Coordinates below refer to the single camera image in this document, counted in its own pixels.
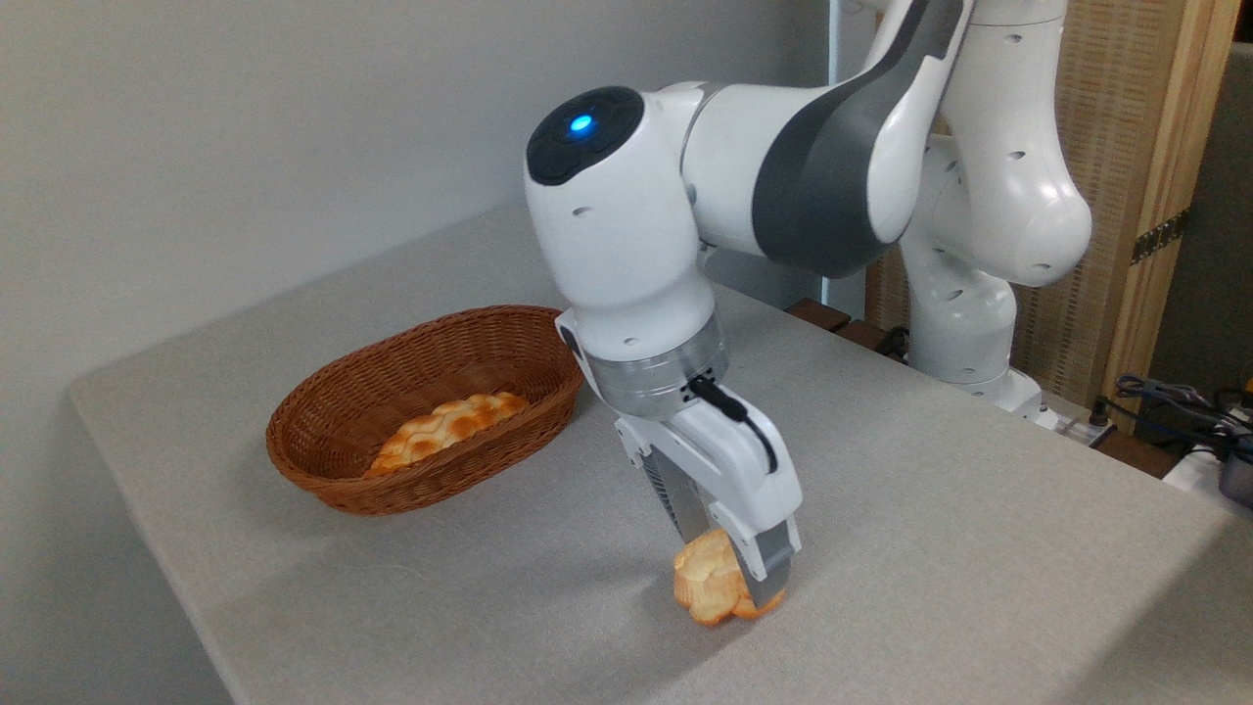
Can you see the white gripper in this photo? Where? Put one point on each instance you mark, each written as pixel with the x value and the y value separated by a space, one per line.
pixel 734 460

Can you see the round golden bread roll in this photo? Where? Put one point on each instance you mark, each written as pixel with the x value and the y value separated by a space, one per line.
pixel 707 587

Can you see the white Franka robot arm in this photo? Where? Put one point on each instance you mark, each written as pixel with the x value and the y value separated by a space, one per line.
pixel 626 255

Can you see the flat golden bread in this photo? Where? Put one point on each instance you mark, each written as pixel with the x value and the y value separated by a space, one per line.
pixel 440 431

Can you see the brown wicker basket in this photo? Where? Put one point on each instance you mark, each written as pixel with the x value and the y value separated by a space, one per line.
pixel 323 411

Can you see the dark wooden platform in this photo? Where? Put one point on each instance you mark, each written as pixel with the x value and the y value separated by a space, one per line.
pixel 832 318

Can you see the black metal hinge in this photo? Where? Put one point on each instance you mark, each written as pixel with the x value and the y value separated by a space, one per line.
pixel 1160 236

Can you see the wooden woven folding screen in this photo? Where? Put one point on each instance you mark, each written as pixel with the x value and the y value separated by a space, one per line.
pixel 1126 117

